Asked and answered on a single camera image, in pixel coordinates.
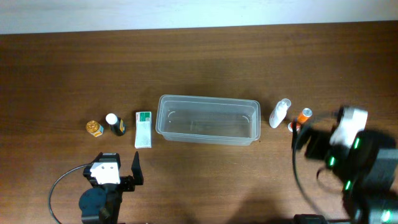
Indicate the clear plastic container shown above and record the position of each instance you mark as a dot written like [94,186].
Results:
[208,120]

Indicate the orange tablet tube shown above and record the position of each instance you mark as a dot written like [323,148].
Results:
[303,117]

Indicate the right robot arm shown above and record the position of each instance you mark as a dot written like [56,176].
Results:
[366,170]

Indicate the white green medicine box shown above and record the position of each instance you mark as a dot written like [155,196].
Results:
[143,130]

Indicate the white spray bottle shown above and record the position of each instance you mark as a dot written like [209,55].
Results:
[279,112]

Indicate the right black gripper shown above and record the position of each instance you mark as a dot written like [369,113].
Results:
[319,139]

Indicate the small gold-lid jar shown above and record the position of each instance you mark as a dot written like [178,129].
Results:
[94,128]

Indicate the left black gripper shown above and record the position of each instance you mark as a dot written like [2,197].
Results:
[127,180]

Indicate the dark bottle white cap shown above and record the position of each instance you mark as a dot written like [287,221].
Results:
[116,124]

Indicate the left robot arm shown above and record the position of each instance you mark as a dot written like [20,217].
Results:
[102,202]

